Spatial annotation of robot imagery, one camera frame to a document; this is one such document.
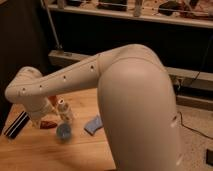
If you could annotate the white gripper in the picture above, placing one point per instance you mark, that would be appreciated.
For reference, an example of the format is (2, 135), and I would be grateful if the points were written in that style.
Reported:
(37, 110)

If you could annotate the background shelf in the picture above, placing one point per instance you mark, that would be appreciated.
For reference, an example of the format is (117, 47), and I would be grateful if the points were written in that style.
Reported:
(194, 13)

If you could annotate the red bowl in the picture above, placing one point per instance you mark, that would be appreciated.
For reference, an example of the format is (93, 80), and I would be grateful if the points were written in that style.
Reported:
(53, 99)

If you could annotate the blue cup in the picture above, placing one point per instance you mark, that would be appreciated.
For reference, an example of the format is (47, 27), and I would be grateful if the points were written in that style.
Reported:
(63, 131)

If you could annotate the white plastic bottle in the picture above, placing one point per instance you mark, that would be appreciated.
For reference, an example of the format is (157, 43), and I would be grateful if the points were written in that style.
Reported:
(64, 111)

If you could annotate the blue sponge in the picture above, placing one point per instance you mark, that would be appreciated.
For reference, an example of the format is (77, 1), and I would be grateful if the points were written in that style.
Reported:
(93, 125)

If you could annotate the red chip bag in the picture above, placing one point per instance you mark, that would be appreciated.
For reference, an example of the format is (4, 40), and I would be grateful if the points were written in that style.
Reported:
(47, 125)

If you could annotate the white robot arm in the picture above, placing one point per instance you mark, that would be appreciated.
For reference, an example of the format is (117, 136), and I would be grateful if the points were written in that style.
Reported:
(136, 102)

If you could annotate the wooden table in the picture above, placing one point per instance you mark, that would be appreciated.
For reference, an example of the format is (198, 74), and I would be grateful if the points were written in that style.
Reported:
(40, 150)

